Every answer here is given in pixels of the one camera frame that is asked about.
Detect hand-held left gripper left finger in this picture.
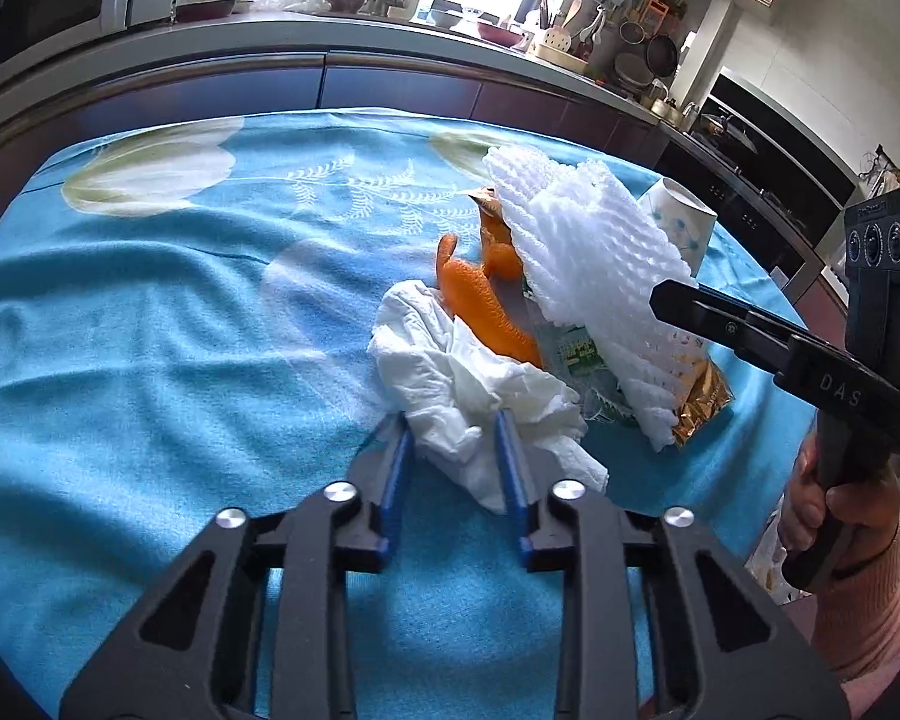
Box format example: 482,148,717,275
60,414,415,720

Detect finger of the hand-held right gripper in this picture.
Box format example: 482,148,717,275
649,279,812,374

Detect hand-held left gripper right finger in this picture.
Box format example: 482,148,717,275
495,409,850,720

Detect gold snack wrapper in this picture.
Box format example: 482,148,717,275
671,356,734,451

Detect white paper cup blue dots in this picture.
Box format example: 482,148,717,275
637,176,717,275

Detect white tissue paper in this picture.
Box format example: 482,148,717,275
367,279,610,515

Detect white foam fruit net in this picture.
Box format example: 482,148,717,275
482,144,710,452

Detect person's right hand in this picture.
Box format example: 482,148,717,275
778,441,900,578

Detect green printed plastic wrapper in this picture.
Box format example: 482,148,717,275
529,315,638,428

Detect black built-in oven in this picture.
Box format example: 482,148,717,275
656,67,860,293

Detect hanging frying pan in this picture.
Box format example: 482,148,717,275
645,34,680,80

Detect blue floral tablecloth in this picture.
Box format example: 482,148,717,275
0,106,803,720

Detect cream utensil holder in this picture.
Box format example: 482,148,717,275
532,26,575,65

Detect kitchen counter with dark cabinets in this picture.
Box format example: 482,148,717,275
0,11,721,211

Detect dark red bowl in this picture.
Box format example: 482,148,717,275
172,0,245,22

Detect white microwave oven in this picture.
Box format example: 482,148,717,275
0,0,182,98

